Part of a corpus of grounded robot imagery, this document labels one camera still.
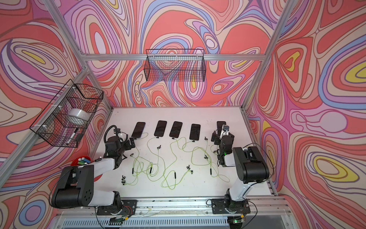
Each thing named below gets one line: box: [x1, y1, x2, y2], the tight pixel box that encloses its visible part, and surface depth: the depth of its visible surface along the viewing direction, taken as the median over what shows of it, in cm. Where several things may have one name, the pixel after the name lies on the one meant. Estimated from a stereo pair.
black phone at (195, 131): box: [189, 123, 201, 141], surface depth 106 cm
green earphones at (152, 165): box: [145, 136, 166, 183], surface depth 88 cm
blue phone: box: [216, 121, 227, 138], surface depth 110 cm
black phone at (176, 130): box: [169, 121, 183, 139], surface depth 107 cm
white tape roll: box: [67, 108, 92, 122], surface depth 75 cm
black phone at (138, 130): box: [131, 121, 146, 139], surface depth 107 cm
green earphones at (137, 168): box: [121, 138, 145, 186], surface depth 88 cm
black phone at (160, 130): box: [153, 120, 168, 137], surface depth 110 cm
